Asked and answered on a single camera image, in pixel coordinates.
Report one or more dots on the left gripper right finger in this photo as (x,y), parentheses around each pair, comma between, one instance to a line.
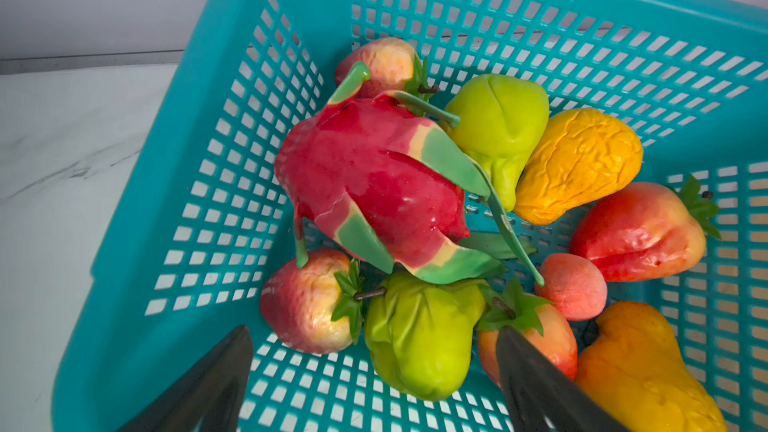
(539,397)

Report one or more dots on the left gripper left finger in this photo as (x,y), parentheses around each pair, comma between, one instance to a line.
(209,396)

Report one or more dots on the red apple near finger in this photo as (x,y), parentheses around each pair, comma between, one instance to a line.
(539,322)

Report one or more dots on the orange pear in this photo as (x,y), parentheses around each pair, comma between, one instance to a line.
(636,373)

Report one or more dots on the small pink peach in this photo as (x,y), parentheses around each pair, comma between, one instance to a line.
(574,285)

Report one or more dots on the green pear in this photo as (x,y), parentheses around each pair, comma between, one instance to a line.
(502,120)
(420,334)

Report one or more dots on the teal plastic basket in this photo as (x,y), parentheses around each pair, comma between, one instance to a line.
(203,222)

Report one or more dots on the orange mango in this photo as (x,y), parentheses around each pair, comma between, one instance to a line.
(584,155)

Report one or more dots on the red dragon fruit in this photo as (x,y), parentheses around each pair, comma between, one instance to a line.
(383,180)

